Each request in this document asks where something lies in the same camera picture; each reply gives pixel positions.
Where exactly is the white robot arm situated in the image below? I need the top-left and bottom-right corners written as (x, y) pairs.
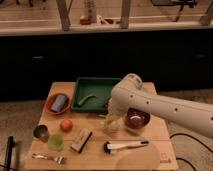
top-left (108, 73), bottom-right (213, 139)

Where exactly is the white paper cup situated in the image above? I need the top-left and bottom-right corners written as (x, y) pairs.
top-left (104, 119), bottom-right (119, 132)

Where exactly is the green plastic cup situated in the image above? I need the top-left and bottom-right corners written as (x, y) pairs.
top-left (48, 134), bottom-right (63, 151)

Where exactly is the metal cup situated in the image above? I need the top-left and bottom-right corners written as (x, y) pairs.
top-left (33, 125), bottom-right (49, 143)

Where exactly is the green plastic tray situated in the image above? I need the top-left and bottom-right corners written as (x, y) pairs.
top-left (71, 77), bottom-right (120, 113)

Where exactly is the brown grape bunch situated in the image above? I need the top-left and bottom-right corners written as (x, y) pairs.
top-left (103, 97), bottom-right (111, 108)

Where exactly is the green chili pepper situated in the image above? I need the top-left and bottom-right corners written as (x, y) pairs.
top-left (77, 94), bottom-right (97, 106)

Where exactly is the dark red bowl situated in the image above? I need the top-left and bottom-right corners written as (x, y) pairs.
top-left (124, 108), bottom-right (150, 129)

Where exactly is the grey can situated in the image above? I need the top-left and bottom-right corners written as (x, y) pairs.
top-left (51, 94), bottom-right (67, 112)

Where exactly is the orange plastic bowl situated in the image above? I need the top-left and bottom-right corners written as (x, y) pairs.
top-left (44, 93), bottom-right (70, 115)

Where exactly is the orange fruit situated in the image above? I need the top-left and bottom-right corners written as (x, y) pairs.
top-left (60, 119), bottom-right (73, 132)

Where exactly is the wooden block eraser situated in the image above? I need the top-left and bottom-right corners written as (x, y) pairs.
top-left (70, 128), bottom-right (92, 153)

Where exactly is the red object on shelf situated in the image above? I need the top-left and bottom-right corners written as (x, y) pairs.
top-left (80, 16), bottom-right (92, 25)

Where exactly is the white bottle on shelf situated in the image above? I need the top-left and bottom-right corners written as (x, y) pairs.
top-left (86, 0), bottom-right (97, 23)

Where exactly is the metal fork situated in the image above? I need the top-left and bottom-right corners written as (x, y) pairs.
top-left (32, 154), bottom-right (66, 164)

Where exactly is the white handled brush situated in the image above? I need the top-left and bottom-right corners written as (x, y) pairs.
top-left (103, 141), bottom-right (149, 154)

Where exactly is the black cable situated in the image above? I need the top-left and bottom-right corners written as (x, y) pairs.
top-left (169, 132), bottom-right (213, 171)

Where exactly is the black stand post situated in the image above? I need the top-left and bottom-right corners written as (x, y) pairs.
top-left (4, 136), bottom-right (15, 171)

